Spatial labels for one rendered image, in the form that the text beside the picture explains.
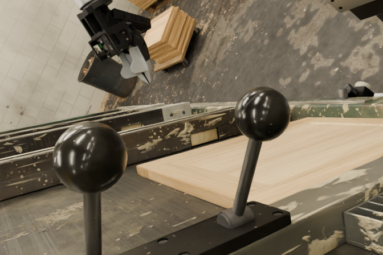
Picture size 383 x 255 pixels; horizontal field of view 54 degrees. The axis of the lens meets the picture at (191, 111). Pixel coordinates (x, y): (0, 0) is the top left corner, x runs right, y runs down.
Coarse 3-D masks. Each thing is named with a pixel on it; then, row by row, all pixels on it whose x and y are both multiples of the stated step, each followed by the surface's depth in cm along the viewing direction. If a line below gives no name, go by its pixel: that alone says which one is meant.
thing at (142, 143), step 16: (208, 112) 97; (224, 112) 95; (144, 128) 86; (160, 128) 86; (176, 128) 88; (192, 128) 90; (208, 128) 93; (224, 128) 95; (128, 144) 82; (144, 144) 84; (160, 144) 86; (176, 144) 88; (0, 160) 73; (16, 160) 71; (32, 160) 72; (48, 160) 73; (128, 160) 82; (144, 160) 84; (0, 176) 69; (16, 176) 70; (32, 176) 72; (48, 176) 73; (0, 192) 69; (16, 192) 70
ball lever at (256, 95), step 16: (256, 96) 24; (272, 96) 24; (240, 112) 25; (256, 112) 24; (272, 112) 24; (288, 112) 24; (240, 128) 25; (256, 128) 24; (272, 128) 24; (256, 144) 26; (256, 160) 27; (240, 176) 28; (240, 192) 29; (240, 208) 30; (224, 224) 30; (240, 224) 30
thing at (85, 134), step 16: (80, 128) 19; (96, 128) 19; (112, 128) 20; (64, 144) 18; (80, 144) 18; (96, 144) 18; (112, 144) 18; (64, 160) 18; (80, 160) 18; (96, 160) 18; (112, 160) 18; (64, 176) 18; (80, 176) 18; (96, 176) 18; (112, 176) 19; (80, 192) 19; (96, 192) 19; (96, 208) 21; (96, 224) 22; (96, 240) 22
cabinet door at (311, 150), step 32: (288, 128) 85; (320, 128) 81; (352, 128) 76; (160, 160) 74; (192, 160) 70; (224, 160) 66; (288, 160) 59; (320, 160) 57; (352, 160) 53; (192, 192) 54; (224, 192) 48; (256, 192) 46; (288, 192) 44
